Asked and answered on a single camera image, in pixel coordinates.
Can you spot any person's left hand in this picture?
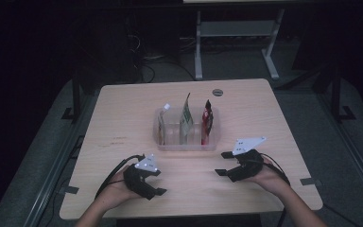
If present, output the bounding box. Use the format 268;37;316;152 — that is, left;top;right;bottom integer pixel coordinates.
100;171;140;211

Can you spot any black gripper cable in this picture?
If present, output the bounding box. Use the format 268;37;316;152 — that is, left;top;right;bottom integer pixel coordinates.
94;153;147;201
259;152;291;227

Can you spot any green seasoning packet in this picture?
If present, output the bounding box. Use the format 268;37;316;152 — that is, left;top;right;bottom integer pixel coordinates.
179;92;193;146

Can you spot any red and black snack packet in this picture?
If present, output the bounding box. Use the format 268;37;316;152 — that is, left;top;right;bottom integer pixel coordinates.
200;98;215;146

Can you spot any grey tape strip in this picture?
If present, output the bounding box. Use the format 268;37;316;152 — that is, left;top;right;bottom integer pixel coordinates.
300;177;323;186
58;185;80;195

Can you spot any white metal desk frame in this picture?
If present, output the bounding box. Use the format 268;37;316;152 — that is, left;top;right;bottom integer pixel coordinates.
182;0;317;81

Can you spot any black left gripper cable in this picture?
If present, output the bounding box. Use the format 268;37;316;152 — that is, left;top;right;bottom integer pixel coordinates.
94;153;147;201

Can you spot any person's right hand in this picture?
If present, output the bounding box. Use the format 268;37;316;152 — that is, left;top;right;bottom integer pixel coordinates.
250;156;290;197

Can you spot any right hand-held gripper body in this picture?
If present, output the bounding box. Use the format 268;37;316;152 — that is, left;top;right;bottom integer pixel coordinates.
229;135;268;183

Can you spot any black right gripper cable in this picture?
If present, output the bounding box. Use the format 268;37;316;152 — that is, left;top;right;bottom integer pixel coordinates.
259;152;291;227

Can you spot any white spout sauce pouch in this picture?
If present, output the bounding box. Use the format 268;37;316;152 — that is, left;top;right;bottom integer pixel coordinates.
156;103;171;146

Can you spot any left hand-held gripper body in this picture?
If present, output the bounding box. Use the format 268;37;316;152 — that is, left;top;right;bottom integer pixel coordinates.
123;153;163;201

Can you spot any bundle of floor cables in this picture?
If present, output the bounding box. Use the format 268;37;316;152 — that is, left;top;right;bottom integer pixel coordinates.
129;32;199;83

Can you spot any clear plastic divided container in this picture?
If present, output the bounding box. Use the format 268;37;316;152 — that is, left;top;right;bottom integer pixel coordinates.
152;107;222;152

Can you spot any black metal stand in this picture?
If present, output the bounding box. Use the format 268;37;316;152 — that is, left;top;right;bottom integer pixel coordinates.
329;61;357;123

